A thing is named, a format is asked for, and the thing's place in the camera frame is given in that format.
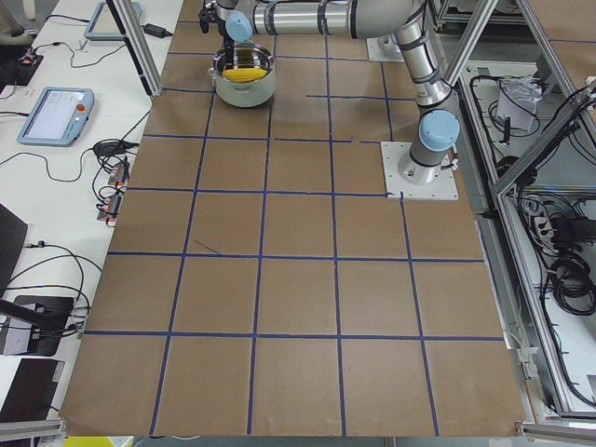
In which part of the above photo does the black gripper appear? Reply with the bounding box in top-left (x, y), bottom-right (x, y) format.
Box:
top-left (198, 7), bottom-right (235, 65)

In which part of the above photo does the yellow corn cob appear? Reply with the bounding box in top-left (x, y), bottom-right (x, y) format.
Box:
top-left (222, 67), bottom-right (268, 83)

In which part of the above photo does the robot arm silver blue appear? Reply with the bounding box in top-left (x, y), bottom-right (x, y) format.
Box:
top-left (198, 0), bottom-right (460, 185)

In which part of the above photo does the pale green steel pot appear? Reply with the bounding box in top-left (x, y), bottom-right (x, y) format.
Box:
top-left (210, 43), bottom-right (277, 108)

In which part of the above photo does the black power adapter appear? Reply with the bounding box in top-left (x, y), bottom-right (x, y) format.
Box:
top-left (142, 23), bottom-right (172, 38)

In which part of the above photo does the far blue teach pendant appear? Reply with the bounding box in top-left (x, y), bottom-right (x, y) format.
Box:
top-left (84, 1), bottom-right (123, 41)

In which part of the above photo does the blue teach pendant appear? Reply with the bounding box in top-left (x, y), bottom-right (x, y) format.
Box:
top-left (84, 1), bottom-right (123, 41)
top-left (17, 87), bottom-right (95, 147)

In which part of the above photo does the near blue teach pendant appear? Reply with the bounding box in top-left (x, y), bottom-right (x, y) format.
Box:
top-left (17, 87), bottom-right (95, 147)

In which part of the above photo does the black laptop corner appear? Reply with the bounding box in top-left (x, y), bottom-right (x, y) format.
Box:
top-left (0, 205), bottom-right (28, 295)

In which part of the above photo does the black monitor stand base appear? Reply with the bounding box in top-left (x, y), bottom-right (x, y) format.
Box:
top-left (1, 295), bottom-right (75, 357)

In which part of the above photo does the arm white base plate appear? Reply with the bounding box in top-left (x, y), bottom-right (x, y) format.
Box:
top-left (380, 142), bottom-right (459, 201)

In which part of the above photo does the black cable bundle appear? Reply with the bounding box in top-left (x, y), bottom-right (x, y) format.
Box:
top-left (544, 251), bottom-right (596, 318)

